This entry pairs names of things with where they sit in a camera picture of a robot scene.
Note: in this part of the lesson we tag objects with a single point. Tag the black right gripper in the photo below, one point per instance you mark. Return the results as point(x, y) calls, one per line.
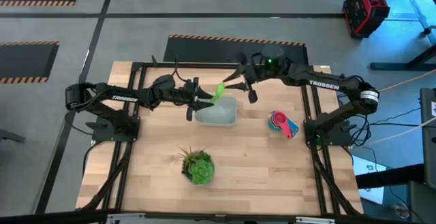
point(255, 72)

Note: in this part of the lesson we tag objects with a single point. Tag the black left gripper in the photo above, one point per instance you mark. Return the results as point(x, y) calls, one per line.
point(187, 96)

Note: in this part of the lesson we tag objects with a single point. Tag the green measuring cup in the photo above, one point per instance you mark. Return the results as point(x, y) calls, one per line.
point(219, 89)

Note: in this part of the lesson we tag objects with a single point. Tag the grey plastic basket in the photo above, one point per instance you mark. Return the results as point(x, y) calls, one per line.
point(221, 115)

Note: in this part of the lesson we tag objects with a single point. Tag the orange measuring cup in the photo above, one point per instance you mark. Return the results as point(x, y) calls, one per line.
point(270, 116)

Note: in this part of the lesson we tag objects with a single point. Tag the teal measuring cup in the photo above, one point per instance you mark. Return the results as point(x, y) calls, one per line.
point(269, 126)

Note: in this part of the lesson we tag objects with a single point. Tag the red measuring cup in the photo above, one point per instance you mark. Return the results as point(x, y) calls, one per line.
point(280, 117)

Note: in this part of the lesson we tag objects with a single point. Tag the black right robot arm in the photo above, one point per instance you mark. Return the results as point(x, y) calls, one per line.
point(327, 85)

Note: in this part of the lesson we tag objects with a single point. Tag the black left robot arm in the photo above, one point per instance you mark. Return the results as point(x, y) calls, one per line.
point(119, 98)

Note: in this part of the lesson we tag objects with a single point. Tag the green succulent plant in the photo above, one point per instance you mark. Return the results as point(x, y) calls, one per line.
point(199, 169)

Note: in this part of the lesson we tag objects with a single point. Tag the white geometric concrete planter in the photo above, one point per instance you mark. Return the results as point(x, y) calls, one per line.
point(184, 173)

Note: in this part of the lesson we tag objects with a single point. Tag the red black tool box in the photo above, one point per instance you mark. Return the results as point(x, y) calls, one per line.
point(366, 9)

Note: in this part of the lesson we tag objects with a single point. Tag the black desk leg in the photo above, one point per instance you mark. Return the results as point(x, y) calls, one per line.
point(391, 66)

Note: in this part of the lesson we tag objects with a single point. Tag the white floor sheet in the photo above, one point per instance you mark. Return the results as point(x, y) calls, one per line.
point(368, 167)

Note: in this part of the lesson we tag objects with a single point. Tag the black floor beam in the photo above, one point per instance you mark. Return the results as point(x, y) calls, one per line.
point(388, 178)

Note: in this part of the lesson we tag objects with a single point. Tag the grey furniture foot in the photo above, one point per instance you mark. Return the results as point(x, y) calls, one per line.
point(10, 136)

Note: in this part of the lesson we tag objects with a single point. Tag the dark grey cabinet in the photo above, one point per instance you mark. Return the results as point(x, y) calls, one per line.
point(428, 142)

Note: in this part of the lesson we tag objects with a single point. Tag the round metal object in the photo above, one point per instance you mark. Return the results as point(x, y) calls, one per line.
point(400, 210)

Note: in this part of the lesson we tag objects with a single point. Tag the grey box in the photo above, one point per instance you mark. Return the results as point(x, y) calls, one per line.
point(422, 203)

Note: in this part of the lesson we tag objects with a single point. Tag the black aluminium table frame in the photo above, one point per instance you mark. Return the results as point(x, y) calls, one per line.
point(204, 66)

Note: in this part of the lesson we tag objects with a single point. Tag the silver bracket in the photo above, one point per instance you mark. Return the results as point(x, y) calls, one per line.
point(315, 220)
point(126, 219)

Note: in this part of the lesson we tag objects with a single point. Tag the black bottom rail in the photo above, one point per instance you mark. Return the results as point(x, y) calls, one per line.
point(51, 217)

